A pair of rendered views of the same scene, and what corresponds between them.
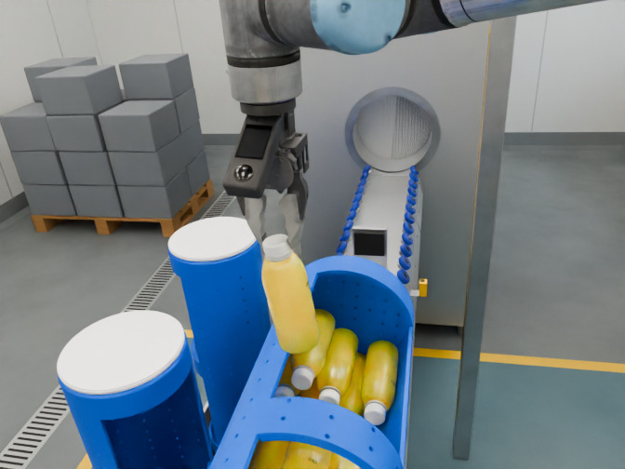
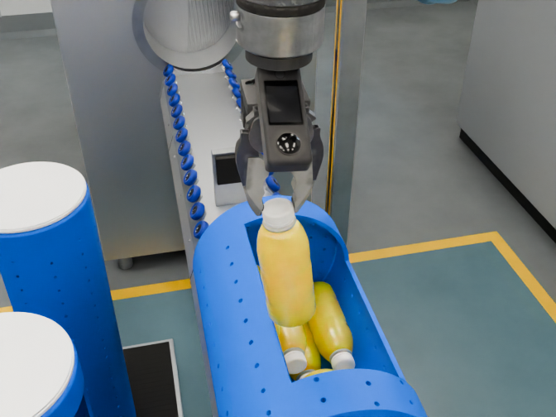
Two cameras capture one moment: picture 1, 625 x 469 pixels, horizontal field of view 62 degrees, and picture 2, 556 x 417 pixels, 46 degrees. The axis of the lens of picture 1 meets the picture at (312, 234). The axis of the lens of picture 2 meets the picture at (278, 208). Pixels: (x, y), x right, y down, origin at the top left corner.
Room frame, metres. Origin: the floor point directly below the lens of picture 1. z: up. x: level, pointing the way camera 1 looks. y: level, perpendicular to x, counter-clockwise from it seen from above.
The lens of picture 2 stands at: (0.09, 0.33, 1.90)
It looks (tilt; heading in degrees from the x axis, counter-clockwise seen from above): 36 degrees down; 334
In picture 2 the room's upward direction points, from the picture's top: straight up
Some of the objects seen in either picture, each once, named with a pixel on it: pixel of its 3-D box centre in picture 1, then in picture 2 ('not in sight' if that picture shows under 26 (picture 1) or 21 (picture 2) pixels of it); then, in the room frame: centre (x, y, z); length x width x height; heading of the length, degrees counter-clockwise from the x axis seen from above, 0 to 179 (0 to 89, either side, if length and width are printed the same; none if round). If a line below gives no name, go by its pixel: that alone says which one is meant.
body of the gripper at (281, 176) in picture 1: (273, 140); (276, 93); (0.68, 0.04, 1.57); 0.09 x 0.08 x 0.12; 163
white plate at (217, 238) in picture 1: (213, 237); (25, 194); (1.45, 0.31, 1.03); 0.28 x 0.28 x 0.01
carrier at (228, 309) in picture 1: (232, 347); (62, 328); (1.45, 0.31, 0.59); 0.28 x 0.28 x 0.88
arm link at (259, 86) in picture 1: (263, 80); (276, 25); (0.67, 0.05, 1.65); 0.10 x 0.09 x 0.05; 73
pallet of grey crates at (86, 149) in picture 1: (112, 143); not in sight; (4.01, 1.51, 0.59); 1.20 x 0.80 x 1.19; 77
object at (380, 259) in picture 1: (369, 251); (233, 178); (1.34, -0.17, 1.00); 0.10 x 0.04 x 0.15; 76
